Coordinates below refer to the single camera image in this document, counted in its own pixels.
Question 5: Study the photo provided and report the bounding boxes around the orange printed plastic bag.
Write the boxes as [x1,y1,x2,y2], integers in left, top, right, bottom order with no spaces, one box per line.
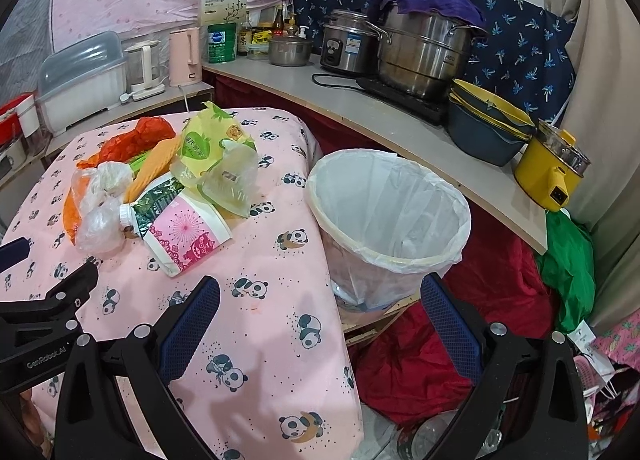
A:
[62,168,96,243]

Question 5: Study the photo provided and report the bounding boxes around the clear plastic bag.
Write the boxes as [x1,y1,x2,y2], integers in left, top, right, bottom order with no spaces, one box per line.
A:
[75,197,125,258]

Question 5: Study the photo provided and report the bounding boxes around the green crushed carton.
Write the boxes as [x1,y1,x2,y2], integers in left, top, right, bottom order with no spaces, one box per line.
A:
[118,172,184,238]

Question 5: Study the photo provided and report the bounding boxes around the red plastic bag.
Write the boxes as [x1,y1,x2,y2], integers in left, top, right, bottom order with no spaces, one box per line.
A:
[76,117,176,169]

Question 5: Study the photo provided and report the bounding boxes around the orange foam fruit net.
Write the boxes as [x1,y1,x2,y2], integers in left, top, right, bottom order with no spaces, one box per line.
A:
[124,135,181,203]

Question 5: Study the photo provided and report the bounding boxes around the pink paper cup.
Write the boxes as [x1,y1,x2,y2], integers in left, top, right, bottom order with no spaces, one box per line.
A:
[142,189,232,277]

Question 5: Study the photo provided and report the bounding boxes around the yellow green snack bag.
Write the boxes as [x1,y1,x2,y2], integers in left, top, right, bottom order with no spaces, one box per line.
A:
[170,101,257,188]

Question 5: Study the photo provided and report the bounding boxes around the white lined trash bin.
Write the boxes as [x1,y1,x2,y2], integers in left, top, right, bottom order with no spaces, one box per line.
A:
[305,149,472,312]

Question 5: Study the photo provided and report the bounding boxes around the red cloth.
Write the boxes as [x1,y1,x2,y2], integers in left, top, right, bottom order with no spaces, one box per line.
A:
[352,203,556,426]

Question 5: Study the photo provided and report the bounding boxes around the red white container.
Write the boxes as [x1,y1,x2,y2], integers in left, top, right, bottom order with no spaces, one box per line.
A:
[0,92,42,154]

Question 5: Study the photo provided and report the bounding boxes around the green plastic bag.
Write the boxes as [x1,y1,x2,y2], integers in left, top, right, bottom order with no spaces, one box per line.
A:
[536,211,596,333]

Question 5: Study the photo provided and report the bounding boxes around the pink panda tablecloth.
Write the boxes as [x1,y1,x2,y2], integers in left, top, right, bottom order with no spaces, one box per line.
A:
[1,105,362,459]

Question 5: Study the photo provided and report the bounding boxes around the white dish drainer box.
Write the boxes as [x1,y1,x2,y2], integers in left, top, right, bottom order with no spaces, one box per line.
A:
[36,31,127,136]

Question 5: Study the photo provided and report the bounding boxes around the white glass kettle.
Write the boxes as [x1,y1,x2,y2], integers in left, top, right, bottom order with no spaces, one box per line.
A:
[120,39,165,103]

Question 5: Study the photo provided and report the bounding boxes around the yellow electric pot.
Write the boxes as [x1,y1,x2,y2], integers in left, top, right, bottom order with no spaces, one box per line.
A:
[514,120,590,212]

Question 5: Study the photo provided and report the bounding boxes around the pink electric kettle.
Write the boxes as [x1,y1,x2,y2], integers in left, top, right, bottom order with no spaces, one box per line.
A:
[169,27,202,88]

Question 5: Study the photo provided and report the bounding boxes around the stacked blue yellow bowls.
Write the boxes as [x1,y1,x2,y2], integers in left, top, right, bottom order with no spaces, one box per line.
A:
[446,79,537,167]

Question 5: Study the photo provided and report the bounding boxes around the green milk powder can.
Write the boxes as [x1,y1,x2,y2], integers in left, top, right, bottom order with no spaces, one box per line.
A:
[207,23,236,64]

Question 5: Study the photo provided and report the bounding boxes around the black induction cooker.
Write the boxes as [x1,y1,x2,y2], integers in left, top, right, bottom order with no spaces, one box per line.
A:
[356,77,447,127]

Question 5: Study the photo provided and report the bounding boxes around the yellow label jar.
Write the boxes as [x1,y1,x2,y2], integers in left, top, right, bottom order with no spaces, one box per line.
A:
[247,27,272,60]

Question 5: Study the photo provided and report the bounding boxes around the white cardboard box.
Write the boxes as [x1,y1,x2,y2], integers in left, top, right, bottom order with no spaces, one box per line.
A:
[198,0,247,26]

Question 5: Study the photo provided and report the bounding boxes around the small steel pot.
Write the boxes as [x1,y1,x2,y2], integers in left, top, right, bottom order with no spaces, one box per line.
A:
[268,36,312,67]

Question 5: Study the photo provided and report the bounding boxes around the navy floral backsplash cloth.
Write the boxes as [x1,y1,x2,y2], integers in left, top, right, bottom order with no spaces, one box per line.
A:
[293,0,575,121]

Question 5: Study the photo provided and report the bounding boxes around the dark sauce bottle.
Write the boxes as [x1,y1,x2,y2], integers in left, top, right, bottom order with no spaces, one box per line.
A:
[271,4,285,37]

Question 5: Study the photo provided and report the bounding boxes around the large steel steamer pot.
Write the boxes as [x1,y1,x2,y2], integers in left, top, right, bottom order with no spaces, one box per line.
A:
[366,6,488,98]

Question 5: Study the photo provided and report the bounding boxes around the steel rice cooker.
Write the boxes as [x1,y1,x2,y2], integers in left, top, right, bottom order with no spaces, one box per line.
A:
[320,10,378,76]

